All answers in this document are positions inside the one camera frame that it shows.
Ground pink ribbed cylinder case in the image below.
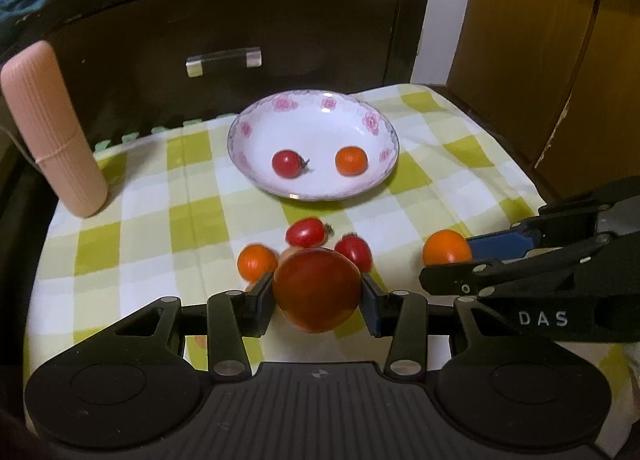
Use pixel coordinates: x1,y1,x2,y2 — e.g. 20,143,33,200
1,41,108,218

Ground white floral plate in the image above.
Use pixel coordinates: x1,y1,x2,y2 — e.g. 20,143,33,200
227,90,399,201

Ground small orange in plate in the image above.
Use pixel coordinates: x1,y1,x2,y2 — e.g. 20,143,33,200
334,146,369,176

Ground small orange on cloth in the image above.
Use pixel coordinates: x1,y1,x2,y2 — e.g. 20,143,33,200
236,243,278,282

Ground brown wooden door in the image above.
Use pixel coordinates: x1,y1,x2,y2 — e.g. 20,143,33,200
447,0,639,198

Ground large red tomato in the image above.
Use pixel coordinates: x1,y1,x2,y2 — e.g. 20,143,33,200
272,248,361,333

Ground clear acrylic drawer handle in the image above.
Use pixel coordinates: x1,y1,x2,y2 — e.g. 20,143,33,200
186,47,262,79

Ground dark wooden cabinet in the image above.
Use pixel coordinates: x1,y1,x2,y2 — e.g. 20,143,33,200
13,0,428,143

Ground tan longan fruit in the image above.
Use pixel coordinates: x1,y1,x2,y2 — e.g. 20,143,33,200
278,246,302,265

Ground green white checkered tablecloth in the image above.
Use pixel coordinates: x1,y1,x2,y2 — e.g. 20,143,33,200
22,83,640,456

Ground red oval tomato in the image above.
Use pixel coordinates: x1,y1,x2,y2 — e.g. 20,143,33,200
285,217,334,249

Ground small red cherry tomato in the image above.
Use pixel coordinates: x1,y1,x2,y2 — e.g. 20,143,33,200
271,149,309,180

